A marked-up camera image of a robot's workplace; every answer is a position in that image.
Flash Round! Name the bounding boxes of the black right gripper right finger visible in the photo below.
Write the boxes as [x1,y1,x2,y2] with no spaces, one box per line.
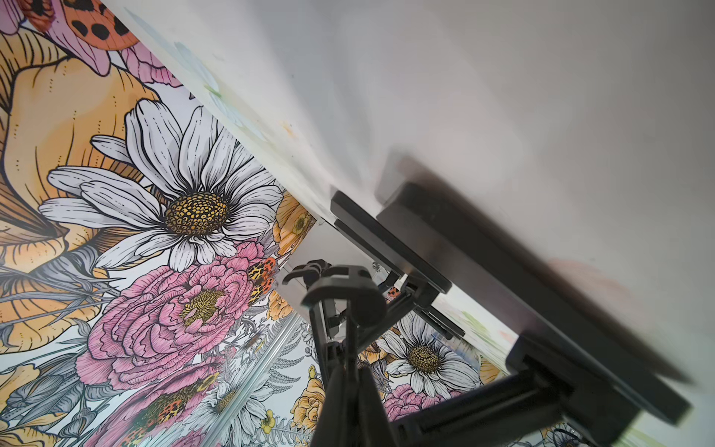
[357,368,398,447]

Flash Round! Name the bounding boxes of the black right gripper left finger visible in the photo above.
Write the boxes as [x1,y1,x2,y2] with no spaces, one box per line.
[311,367,358,447]

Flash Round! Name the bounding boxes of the black phone stand front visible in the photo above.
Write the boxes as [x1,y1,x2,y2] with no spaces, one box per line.
[280,260,437,385]

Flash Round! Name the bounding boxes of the black phone stand large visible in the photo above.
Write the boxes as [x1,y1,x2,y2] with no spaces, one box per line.
[331,184,691,446]

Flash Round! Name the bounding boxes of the aluminium left corner post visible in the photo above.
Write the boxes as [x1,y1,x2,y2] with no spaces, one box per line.
[195,314,303,446]

